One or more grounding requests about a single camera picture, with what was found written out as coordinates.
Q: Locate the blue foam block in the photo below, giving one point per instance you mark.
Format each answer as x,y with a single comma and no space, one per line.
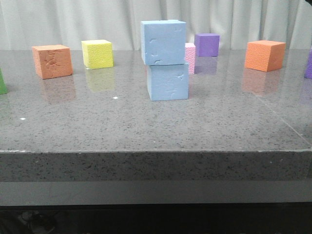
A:
168,82
163,42

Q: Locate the pink foam block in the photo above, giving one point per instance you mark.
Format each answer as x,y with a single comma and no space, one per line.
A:
190,56

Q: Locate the yellow foam block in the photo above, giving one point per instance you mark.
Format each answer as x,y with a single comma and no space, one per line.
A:
97,53

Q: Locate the purple foam block centre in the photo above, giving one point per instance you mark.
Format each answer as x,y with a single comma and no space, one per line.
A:
207,44

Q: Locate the orange foam block left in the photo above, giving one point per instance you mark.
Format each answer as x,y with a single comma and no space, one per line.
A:
52,61

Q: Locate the orange foam block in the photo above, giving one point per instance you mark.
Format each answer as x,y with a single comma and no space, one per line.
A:
265,55
52,61

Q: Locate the orange foam block right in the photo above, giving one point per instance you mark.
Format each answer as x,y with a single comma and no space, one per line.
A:
265,55

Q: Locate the green foam block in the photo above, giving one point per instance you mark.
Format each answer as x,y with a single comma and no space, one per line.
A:
3,88

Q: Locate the purple foam block right edge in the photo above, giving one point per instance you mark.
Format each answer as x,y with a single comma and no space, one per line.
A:
308,71

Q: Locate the grey curtain backdrop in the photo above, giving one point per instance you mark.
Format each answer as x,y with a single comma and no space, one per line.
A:
25,23

